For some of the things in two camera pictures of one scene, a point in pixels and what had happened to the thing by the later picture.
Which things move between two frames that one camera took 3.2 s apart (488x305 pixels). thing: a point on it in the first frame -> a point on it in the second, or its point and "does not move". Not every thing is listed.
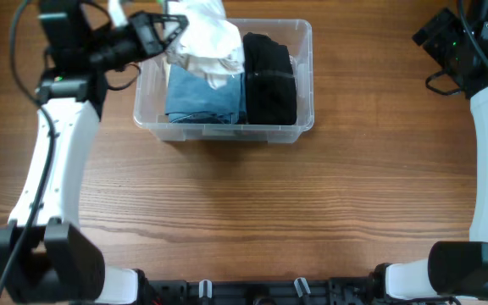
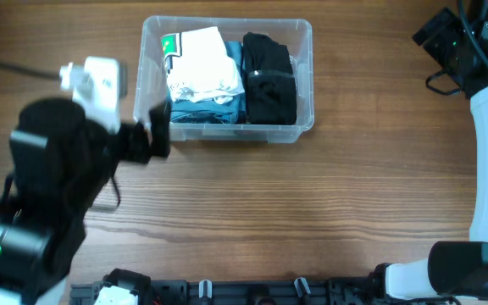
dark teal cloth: x=270 y=82 does not move
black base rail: x=297 y=291 does not move
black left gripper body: x=119 y=46 -> x=131 y=141
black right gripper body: x=443 y=42 does not move
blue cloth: x=191 y=98 does not move
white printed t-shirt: x=211 y=45 -> x=198 y=67
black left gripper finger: x=159 y=30 -> x=159 y=119
